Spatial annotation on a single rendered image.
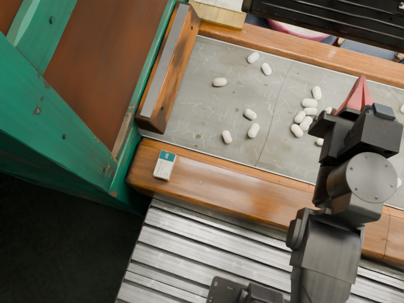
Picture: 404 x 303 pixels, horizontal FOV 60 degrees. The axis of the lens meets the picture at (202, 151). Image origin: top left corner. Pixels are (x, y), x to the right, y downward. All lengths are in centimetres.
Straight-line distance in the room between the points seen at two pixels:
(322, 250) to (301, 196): 36
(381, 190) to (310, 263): 12
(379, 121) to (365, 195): 9
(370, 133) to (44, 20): 36
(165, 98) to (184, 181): 19
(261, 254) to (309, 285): 43
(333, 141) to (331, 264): 15
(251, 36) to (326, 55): 19
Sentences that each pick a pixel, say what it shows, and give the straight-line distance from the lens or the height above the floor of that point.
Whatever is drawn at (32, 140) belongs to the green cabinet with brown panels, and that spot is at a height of 118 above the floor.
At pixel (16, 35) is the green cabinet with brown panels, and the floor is 127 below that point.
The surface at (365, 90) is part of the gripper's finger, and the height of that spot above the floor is 109.
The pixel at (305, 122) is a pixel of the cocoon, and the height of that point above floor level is 76.
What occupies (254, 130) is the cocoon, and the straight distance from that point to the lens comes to 84.
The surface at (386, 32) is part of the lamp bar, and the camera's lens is 64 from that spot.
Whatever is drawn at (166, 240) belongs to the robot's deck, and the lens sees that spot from 88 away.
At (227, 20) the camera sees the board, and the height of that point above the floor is 78.
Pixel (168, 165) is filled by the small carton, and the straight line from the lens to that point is 78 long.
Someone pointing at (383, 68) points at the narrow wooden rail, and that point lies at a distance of 100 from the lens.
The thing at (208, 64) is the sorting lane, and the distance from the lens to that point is 92.
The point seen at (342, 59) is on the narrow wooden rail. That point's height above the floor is 76.
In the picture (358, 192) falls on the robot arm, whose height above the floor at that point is 117.
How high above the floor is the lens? 154
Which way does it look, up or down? 75 degrees down
